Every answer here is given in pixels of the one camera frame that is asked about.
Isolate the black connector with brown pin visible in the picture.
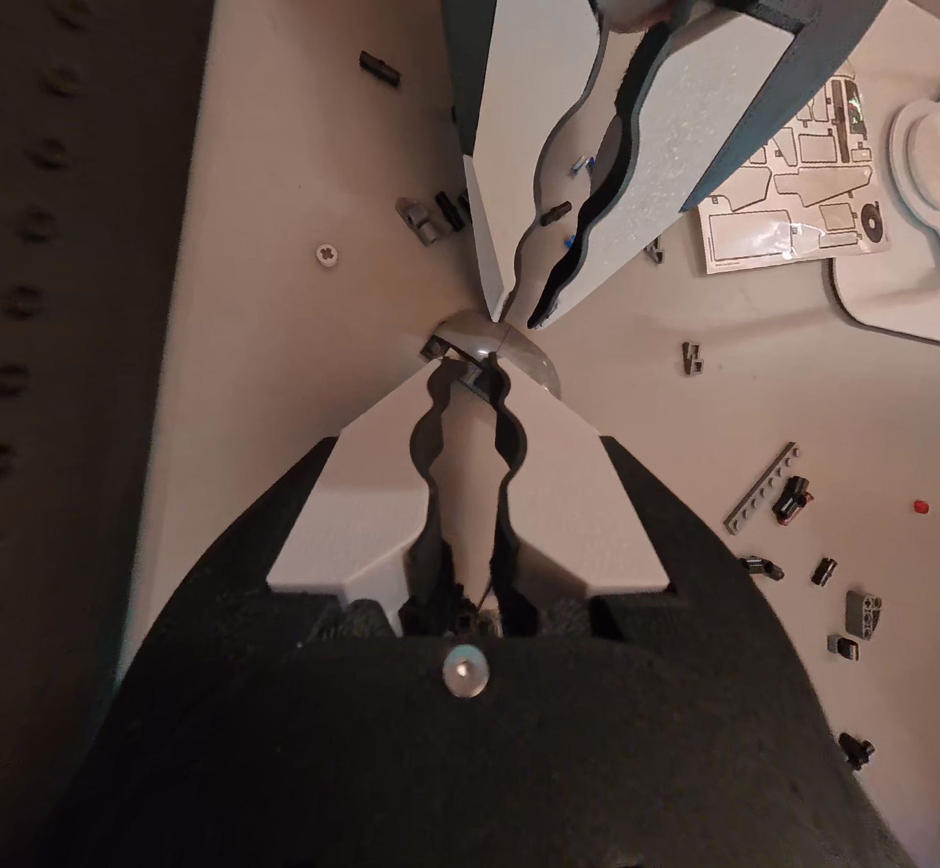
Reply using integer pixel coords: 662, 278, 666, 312
771, 475, 815, 527

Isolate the white stand base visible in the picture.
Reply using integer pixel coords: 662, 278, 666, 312
830, 0, 940, 348

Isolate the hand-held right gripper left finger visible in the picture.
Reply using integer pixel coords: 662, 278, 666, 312
266, 357, 447, 635

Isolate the long grey lego plate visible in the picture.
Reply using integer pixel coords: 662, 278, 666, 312
723, 442, 800, 535

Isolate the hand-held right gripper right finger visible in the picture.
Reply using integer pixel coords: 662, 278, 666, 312
491, 356, 671, 634

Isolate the dark grey oval technic beam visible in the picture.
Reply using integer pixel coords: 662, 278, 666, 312
846, 590, 882, 640

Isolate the grey domed lego assembly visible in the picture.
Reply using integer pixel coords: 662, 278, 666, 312
422, 310, 563, 402

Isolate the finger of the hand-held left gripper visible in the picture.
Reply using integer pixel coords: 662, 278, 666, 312
464, 0, 607, 326
526, 3, 799, 331

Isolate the lego sticker sheet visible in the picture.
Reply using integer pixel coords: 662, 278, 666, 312
698, 71, 891, 274

